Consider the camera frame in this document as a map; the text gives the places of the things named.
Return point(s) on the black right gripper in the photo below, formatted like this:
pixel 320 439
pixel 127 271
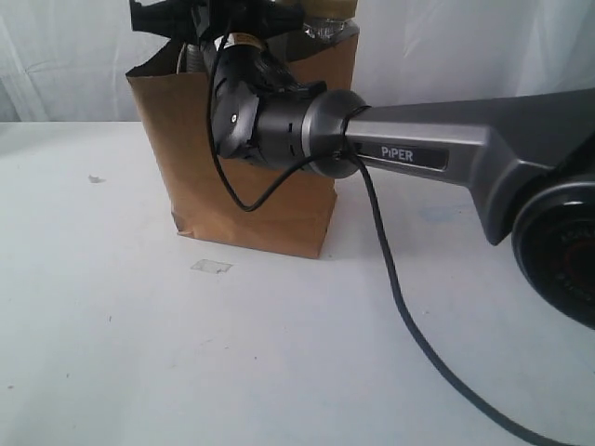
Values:
pixel 233 37

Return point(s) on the clear nut jar gold lid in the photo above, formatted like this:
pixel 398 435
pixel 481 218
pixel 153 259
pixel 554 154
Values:
pixel 327 21

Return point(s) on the brown paper shopping bag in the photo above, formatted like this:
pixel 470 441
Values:
pixel 171 105

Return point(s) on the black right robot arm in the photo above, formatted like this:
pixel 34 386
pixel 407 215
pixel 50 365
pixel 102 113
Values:
pixel 527 162

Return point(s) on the white backdrop curtain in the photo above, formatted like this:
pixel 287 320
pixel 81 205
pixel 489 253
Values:
pixel 67 60

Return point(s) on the clear tape piece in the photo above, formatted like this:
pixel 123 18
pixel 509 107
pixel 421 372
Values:
pixel 211 266

